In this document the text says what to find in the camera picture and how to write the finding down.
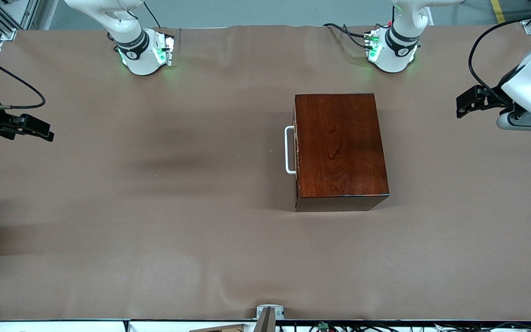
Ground light wooden drawer white handle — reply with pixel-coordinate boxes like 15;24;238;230
285;124;300;178

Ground dark brown wooden cabinet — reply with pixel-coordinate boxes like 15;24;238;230
293;93;390;213

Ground brown table cover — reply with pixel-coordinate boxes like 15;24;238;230
0;24;531;322

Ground light wooden board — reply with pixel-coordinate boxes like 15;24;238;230
189;324;248;332

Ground black left arm base cables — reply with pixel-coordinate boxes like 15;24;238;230
323;22;377;49

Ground black right arm base cable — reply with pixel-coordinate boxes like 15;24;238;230
143;0;162;28

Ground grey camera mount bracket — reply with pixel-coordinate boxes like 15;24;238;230
254;304;285;332

